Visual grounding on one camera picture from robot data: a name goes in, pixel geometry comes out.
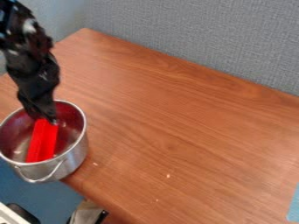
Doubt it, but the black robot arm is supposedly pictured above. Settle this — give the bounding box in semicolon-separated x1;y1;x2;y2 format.
0;0;60;124

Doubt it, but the red plastic block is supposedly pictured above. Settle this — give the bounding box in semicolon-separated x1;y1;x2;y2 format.
26;119;59;163

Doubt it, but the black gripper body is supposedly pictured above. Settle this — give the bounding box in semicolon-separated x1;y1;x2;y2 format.
4;52;62;117

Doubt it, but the white box corner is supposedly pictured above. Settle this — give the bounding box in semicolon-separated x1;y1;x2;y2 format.
0;203;27;224

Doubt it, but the metal pot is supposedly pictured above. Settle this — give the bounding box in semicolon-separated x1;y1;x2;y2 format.
0;101;88;183

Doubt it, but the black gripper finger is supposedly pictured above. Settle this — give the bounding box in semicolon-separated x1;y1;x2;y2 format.
40;113;59;125

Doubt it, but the grey metal table bracket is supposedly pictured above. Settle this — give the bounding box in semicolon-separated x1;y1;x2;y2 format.
67;199;108;224

